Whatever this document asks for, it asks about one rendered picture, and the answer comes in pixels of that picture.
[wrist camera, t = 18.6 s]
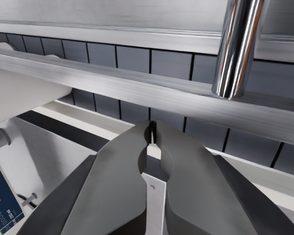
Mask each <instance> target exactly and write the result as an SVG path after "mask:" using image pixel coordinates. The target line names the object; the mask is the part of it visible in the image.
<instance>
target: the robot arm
mask: <svg viewBox="0 0 294 235"><path fill-rule="evenodd" d="M152 132H153V141H154V144H156V145H157V146H158V147H159V149H160V150H161V168H162V169H163V171H164V172H165V173H166V175H167V176H168V178H169V180H168V181H167V186H166V198H165V217H166V224H167V231H168V234H169V235H294V224H293V223H292V221H291V220H290V219H289V218H288V217H287V216H286V215H285V214H284V213H283V212H282V211H281V210H280V208H279V207H278V206H277V205H276V204H274V203H273V202H272V201H271V200H270V199H269V198H268V197H267V196H266V195H265V194H264V193H262V192H261V191H260V190H259V189H258V188H257V187H256V186H254V185H253V184H252V183H251V182H250V181H249V180H248V179H247V178H246V177H245V176H243V175H242V174H241V173H240V172H239V171H238V170H237V169H235V168H234V167H233V166H232V165H231V164H230V163H229V162H227V161H226V160H225V159H224V158H223V157H222V156H221V155H213V154H212V153H211V152H210V151H209V150H208V149H207V148H205V147H204V146H203V145H202V144H200V143H199V142H198V141H196V140H195V139H193V138H192V137H191V136H189V135H187V134H185V133H184V132H182V131H180V130H178V129H176V128H175V127H173V126H171V125H169V124H167V123H166V122H164V121H162V120H158V119H157V120H154V121H150V120H148V119H146V120H143V121H142V122H140V123H138V124H137V125H135V126H133V127H132V128H130V129H128V130H127V131H125V132H123V133H122V134H120V135H118V136H117V137H115V138H113V139H112V140H111V141H109V142H108V143H107V144H106V145H105V146H103V147H102V148H101V149H100V150H99V151H98V152H97V153H96V154H95V155H89V156H88V157H87V158H86V159H85V160H84V161H83V162H82V163H81V164H80V165H79V166H78V167H77V168H76V169H75V170H74V171H73V172H72V173H71V174H70V175H69V176H67V177H66V178H65V179H64V180H63V181H62V182H61V183H60V184H59V185H58V186H57V187H56V188H55V189H54V190H53V191H52V192H51V193H50V194H49V195H48V196H47V197H46V198H45V199H44V200H43V201H42V202H41V203H40V204H39V206H38V207H37V208H36V209H35V210H34V211H33V212H32V214H31V215H30V216H29V217H28V218H27V220H26V221H25V222H24V224H23V225H22V227H21V228H20V229H19V231H18V232H17V234H16V235H145V233H146V226H147V183H146V181H145V180H144V179H143V177H142V173H143V171H144V170H145V169H146V167H147V147H148V146H149V144H151V143H152Z"/></svg>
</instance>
